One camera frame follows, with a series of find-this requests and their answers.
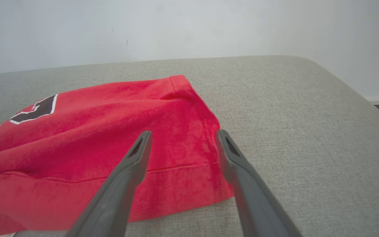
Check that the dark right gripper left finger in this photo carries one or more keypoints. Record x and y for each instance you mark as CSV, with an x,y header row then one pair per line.
x,y
117,197

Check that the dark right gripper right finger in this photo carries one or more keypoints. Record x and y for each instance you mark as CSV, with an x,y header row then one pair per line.
x,y
252,197

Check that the grey fabric sofa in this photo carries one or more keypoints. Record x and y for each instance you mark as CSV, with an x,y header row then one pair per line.
x,y
308,148

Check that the red jersey with white trim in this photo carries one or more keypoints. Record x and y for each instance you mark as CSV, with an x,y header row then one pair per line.
x,y
94,131

